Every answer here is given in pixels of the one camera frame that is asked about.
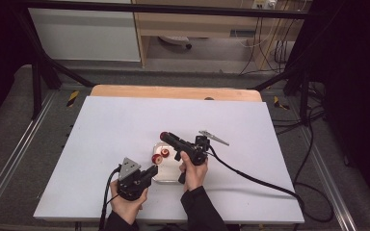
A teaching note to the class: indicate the person's left hand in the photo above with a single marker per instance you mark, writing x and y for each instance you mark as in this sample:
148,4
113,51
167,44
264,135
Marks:
126,208

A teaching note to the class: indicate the white cabinet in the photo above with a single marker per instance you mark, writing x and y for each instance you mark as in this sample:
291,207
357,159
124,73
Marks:
83,35

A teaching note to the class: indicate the wooden desk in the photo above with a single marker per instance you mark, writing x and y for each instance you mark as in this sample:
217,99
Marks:
202,27

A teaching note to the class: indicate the black curtain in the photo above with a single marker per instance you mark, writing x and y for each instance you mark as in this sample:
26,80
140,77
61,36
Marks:
356,80
0,48

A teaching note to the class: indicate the white power strip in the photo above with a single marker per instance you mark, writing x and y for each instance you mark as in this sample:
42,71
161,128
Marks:
263,4

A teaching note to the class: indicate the aluminium rail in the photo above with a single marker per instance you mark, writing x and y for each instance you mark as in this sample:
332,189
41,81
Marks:
329,179
16,150

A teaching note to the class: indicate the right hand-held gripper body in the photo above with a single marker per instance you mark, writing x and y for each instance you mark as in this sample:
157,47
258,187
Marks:
199,152

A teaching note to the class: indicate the office chair base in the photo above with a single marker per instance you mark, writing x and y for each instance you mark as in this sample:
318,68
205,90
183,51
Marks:
176,40

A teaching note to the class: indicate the black metal frame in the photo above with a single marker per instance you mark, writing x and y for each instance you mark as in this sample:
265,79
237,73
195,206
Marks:
160,9

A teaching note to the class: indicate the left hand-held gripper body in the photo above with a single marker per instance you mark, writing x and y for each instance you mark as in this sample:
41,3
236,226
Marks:
131,186

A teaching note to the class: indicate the person's right hand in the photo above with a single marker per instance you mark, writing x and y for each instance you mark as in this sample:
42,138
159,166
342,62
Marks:
194,174

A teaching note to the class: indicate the square white tray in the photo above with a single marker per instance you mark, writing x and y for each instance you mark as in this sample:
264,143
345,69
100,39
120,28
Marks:
168,171

